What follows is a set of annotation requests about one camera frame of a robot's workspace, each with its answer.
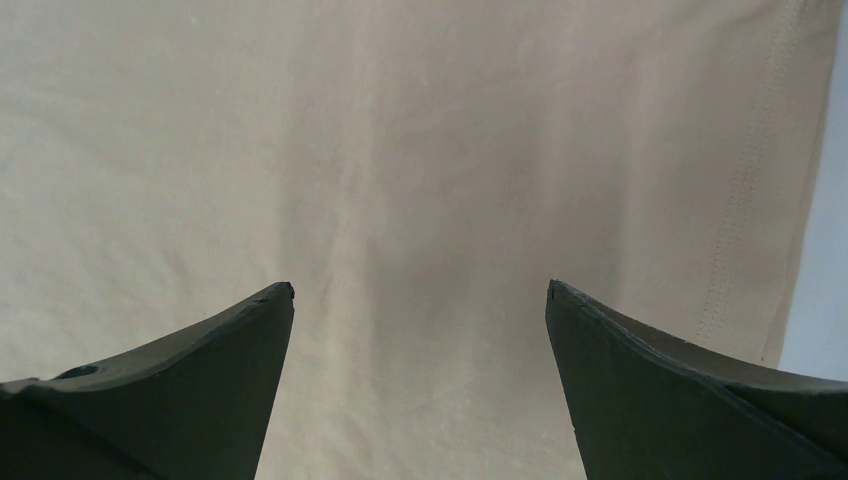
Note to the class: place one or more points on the beige t shirt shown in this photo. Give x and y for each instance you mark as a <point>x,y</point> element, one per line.
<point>419,171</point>

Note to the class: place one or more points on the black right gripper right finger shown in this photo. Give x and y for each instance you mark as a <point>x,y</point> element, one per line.
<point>645,404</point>

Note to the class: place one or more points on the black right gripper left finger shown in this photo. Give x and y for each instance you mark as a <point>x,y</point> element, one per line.
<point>194,404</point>

